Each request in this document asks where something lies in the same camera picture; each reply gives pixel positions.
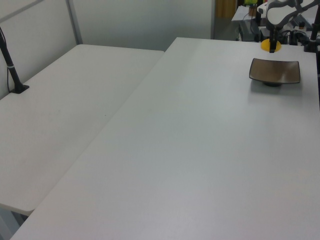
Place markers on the black camera stand pole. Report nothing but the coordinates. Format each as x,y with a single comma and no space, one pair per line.
11,67

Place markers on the dark robot gripper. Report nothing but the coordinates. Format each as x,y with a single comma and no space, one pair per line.
278,13

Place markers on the black keyboard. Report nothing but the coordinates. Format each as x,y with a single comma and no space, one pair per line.
301,18

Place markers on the wooden cabinet panel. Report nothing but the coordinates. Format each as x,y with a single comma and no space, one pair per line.
223,8

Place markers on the white side table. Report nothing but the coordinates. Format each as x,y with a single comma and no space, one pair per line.
62,112

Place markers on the grey partition frame post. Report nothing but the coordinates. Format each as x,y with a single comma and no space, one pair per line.
74,21

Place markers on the black clamp stand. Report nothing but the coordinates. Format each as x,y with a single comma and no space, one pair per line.
312,40

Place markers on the brown square ceramic plate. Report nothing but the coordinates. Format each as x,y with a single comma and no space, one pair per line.
275,71

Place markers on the yellow potato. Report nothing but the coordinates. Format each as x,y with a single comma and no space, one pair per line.
265,45

